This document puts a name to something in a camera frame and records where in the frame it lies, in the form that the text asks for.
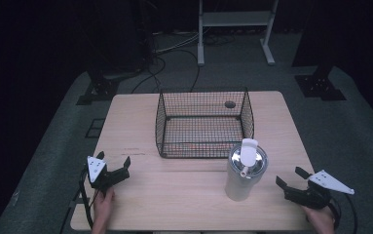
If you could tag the white metal stand frame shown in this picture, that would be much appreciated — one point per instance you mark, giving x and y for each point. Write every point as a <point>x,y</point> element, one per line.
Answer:
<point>200,48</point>

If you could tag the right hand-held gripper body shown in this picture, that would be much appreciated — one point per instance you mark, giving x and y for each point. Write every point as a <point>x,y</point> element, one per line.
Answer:
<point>314,196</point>

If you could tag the black stand base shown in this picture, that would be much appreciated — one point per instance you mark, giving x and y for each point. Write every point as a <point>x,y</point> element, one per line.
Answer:
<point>98,89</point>
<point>318,86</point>

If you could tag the white tumbler with lid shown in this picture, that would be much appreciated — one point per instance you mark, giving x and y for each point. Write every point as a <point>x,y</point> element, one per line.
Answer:
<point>239,185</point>

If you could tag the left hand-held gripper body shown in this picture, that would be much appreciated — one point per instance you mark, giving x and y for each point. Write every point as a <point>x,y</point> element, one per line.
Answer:
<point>100,177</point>

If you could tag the square floor hatch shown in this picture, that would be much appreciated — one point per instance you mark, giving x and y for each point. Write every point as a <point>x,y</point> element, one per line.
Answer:
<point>94,128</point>

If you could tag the person's left hand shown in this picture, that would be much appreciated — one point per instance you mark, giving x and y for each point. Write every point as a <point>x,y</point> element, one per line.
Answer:
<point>103,208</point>

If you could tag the person's right hand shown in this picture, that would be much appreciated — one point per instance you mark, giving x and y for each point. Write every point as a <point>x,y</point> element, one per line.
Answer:
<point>320,222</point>

